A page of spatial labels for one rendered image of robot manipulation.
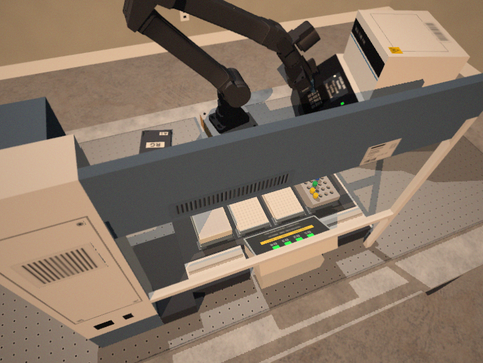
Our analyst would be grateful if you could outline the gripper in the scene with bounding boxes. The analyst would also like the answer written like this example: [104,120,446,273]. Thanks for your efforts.
[286,54,319,93]

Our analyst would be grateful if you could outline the beige benchtop instrument with black keypad panel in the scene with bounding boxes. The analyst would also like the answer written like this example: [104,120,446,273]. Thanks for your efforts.
[290,10,470,117]

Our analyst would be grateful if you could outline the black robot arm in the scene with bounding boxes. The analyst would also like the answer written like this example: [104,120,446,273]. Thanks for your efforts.
[123,0,320,133]

